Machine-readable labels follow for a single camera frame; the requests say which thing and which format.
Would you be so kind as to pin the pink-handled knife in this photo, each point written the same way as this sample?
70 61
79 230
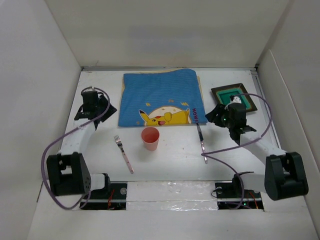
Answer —
201 139

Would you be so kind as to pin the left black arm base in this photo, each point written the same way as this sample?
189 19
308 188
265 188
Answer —
112 199

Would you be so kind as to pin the blue Pikachu cloth placemat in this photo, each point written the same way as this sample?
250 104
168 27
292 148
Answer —
161 99

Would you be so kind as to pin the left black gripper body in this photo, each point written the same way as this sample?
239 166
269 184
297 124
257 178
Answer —
103 104

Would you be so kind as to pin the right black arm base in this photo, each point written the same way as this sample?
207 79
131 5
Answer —
229 195

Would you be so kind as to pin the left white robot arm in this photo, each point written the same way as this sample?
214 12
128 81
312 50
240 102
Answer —
67 171

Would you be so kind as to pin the pink-handled fork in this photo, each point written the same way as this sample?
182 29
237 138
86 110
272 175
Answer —
120 146

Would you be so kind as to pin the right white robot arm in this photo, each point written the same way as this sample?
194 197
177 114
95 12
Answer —
284 175

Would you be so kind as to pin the pink plastic cup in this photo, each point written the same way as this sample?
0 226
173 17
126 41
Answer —
150 138

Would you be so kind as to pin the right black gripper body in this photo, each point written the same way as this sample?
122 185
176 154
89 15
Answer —
223 119

